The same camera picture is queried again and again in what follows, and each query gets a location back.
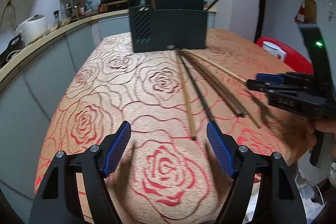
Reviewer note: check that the black pepper grinder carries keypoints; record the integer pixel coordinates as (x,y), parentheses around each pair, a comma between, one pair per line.
(56,16)

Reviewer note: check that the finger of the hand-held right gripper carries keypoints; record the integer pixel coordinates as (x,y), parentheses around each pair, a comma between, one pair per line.
(258,85)
(270,79)

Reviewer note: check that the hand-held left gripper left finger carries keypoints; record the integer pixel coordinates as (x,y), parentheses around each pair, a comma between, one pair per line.
(118,150)

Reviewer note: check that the glass bowl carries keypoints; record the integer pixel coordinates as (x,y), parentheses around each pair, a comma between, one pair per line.
(64,22)

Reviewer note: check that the person's right hand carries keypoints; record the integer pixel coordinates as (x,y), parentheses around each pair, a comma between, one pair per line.
(326,126)

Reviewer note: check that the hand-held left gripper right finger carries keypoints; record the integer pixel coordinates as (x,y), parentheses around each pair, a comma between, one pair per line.
(219,150)

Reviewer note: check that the white rice cooker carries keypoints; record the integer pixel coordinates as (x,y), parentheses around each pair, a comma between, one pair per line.
(32,28)

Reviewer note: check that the black electric griddle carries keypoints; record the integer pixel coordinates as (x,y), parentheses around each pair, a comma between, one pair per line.
(11,49)

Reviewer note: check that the rose patterned tablecloth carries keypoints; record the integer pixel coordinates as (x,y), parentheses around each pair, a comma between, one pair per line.
(147,98)

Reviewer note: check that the grey lower kitchen cabinets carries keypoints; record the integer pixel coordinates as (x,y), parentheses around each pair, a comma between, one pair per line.
(39,77)

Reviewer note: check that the red plastic chair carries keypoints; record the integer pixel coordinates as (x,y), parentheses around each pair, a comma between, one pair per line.
(296,56)

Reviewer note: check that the dark grey utensil holder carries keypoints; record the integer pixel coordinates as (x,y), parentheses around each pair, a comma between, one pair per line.
(170,29)

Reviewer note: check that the beige kitchen countertop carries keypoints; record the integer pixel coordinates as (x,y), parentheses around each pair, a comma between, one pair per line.
(52,35)

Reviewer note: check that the dark brown wooden chopstick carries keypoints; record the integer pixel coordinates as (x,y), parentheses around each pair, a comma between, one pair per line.
(212,82)
(197,87)

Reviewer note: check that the light brown wooden chopstick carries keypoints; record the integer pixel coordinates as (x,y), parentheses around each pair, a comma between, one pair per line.
(249,115)
(186,98)

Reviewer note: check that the red label sauce bottle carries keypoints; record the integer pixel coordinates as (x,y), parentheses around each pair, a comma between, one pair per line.
(82,10)

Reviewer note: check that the white electric kettle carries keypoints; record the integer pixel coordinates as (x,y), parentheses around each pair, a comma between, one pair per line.
(270,48)

